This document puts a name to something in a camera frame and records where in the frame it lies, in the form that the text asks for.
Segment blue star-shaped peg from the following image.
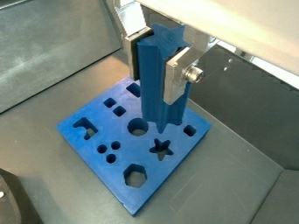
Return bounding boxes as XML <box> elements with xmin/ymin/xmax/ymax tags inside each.
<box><xmin>137</xmin><ymin>23</ymin><xmax>191</xmax><ymax>133</ymax></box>

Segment black object at corner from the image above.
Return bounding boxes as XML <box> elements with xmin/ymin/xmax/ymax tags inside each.
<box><xmin>0</xmin><ymin>168</ymin><xmax>43</xmax><ymax>224</ymax></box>

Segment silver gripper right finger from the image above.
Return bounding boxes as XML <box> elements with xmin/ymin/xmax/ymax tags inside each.
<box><xmin>163</xmin><ymin>25</ymin><xmax>219</xmax><ymax>105</ymax></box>

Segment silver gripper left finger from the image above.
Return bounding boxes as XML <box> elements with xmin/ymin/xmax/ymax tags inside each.
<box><xmin>113</xmin><ymin>0</ymin><xmax>151</xmax><ymax>81</ymax></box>

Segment blue shape-sorting board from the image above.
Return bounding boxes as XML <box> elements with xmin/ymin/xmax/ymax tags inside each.
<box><xmin>57</xmin><ymin>77</ymin><xmax>211</xmax><ymax>214</ymax></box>

